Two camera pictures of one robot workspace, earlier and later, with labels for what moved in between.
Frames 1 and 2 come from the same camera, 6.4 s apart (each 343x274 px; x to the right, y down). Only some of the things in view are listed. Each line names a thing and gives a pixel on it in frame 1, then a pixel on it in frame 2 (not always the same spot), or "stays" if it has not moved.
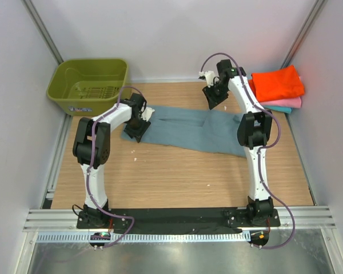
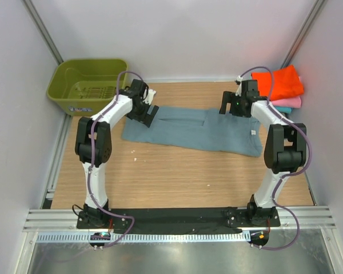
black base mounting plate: [194, 221] stays
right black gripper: [213, 100] → [229, 97]
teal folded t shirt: [279, 108] stays
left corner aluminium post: [40, 24] stays
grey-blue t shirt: [196, 129] stays
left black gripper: [132, 133] → [141, 118]
